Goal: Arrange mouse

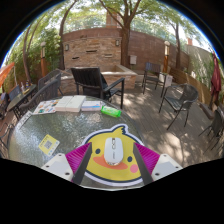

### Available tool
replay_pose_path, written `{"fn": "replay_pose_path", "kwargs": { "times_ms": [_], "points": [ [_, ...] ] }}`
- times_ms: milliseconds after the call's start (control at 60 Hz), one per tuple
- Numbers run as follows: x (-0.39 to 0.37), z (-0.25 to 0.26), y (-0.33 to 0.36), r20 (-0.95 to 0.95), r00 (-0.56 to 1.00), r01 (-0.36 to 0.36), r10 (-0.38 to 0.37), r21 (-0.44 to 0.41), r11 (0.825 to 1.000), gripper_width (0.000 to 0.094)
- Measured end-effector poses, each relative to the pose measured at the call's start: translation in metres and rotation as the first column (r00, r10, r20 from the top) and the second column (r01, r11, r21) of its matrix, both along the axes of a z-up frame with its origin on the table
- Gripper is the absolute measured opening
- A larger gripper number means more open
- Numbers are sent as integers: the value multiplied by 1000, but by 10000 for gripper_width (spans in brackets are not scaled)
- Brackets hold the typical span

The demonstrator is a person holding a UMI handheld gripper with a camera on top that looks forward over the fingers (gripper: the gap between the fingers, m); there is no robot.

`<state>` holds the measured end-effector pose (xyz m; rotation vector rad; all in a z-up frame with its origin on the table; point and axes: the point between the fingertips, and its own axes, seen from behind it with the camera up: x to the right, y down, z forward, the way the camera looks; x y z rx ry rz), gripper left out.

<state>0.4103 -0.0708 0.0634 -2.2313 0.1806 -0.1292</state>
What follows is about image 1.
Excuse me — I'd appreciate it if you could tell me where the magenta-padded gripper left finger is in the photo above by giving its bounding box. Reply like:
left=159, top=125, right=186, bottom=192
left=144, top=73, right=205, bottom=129
left=41, top=142, right=93, bottom=186

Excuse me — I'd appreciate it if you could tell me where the closed red parasol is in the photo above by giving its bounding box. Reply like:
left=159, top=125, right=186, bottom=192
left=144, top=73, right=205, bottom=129
left=210, top=51, right=223, bottom=108

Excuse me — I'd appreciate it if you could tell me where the black metal mesh chair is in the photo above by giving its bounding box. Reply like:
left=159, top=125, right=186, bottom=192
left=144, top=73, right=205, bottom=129
left=198, top=106, right=224, bottom=154
left=0, top=123, right=14, bottom=158
left=158, top=83, right=200, bottom=131

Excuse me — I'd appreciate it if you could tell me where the closed white blue book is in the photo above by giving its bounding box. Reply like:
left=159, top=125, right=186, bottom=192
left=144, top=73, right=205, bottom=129
left=80, top=100, right=104, bottom=112

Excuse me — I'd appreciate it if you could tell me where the yellow code card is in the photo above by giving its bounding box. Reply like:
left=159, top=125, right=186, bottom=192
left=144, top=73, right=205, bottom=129
left=38, top=133, right=61, bottom=157

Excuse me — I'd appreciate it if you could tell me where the grey wall utility box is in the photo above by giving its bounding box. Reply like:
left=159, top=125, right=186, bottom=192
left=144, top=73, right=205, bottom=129
left=129, top=54, right=138, bottom=66

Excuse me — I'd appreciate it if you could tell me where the white computer mouse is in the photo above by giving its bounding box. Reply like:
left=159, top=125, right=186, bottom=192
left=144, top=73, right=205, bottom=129
left=103, top=136, right=124, bottom=167

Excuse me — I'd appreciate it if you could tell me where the white square planter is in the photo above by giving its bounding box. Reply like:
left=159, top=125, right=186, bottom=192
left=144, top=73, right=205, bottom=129
left=159, top=73, right=174, bottom=88

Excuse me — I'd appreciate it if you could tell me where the colourful sticker sheet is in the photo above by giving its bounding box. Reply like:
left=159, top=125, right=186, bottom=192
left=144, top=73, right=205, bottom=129
left=32, top=98, right=61, bottom=116

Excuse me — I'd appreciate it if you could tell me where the black slatted wooden chair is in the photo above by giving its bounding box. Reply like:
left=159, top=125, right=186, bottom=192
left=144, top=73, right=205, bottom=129
left=70, top=67, right=126, bottom=109

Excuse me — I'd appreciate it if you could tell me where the yellow duck mouse pad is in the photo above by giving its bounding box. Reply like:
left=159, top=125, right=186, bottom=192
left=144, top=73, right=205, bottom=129
left=80, top=123, right=151, bottom=187

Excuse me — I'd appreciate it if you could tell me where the orange parasol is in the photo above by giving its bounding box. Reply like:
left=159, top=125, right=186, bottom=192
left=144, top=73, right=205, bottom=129
left=0, top=61, right=16, bottom=88

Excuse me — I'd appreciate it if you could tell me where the wooden lamp post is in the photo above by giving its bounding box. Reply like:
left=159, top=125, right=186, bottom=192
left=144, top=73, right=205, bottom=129
left=40, top=41, right=48, bottom=78
left=163, top=40, right=171, bottom=74

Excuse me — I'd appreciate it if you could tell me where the stone brick fountain wall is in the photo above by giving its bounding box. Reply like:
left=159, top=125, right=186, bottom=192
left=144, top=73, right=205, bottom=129
left=61, top=28, right=138, bottom=94

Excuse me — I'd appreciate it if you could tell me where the green packet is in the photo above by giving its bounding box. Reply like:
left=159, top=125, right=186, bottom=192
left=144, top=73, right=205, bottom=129
left=100, top=105, right=122, bottom=118

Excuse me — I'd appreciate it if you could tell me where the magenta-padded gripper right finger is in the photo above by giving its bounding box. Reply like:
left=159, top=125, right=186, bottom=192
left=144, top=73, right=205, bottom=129
left=132, top=142, right=184, bottom=186

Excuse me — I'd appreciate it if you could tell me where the blue chair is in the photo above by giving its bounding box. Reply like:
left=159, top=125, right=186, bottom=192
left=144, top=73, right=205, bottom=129
left=8, top=84, right=21, bottom=101

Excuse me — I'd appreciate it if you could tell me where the large brown-trunked tree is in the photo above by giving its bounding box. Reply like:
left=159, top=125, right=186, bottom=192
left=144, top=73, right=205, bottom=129
left=99, top=0, right=154, bottom=68

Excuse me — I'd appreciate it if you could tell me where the black wicker chair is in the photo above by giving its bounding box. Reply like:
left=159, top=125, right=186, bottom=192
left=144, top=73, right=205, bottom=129
left=18, top=78, right=61, bottom=116
left=37, top=69, right=63, bottom=91

